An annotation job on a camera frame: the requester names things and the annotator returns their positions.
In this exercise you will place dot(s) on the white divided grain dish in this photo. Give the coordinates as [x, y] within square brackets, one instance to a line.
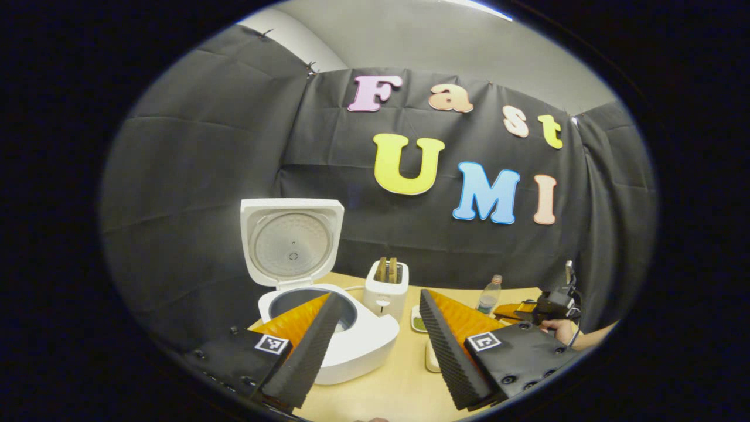
[419, 321]

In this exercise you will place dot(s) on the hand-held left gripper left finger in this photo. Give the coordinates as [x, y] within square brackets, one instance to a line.
[310, 357]

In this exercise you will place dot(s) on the white rice cooker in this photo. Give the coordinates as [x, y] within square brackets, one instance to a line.
[293, 240]

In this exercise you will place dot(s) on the clear tray of rice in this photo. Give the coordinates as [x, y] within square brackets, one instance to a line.
[432, 357]

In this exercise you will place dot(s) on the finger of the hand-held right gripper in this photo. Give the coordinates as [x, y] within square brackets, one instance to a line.
[518, 310]

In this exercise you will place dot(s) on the black backdrop cloth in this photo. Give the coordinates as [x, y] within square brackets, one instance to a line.
[205, 176]

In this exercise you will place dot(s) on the clear plastic bottle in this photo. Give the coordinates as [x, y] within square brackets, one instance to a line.
[488, 299]

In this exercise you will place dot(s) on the white toaster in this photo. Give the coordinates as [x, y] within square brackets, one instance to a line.
[387, 299]

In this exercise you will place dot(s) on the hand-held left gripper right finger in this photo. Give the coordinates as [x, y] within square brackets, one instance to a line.
[448, 357]

